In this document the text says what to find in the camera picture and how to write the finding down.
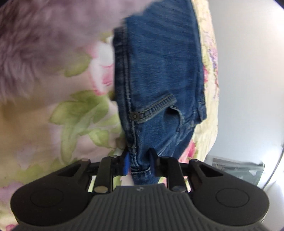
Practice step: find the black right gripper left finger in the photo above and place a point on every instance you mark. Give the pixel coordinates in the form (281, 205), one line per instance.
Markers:
(82, 171)

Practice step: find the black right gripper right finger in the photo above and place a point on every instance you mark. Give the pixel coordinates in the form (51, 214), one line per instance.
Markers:
(177, 174)

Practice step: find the blue denim jeans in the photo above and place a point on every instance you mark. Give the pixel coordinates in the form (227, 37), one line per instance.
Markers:
(159, 83)

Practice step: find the floral yellow bed quilt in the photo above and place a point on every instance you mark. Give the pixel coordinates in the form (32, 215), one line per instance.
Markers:
(49, 121)

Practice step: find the green patterned window curtain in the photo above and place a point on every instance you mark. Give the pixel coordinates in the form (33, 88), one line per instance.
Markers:
(250, 171)

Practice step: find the fluffy purple blanket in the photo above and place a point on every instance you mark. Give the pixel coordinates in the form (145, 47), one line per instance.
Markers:
(42, 38)

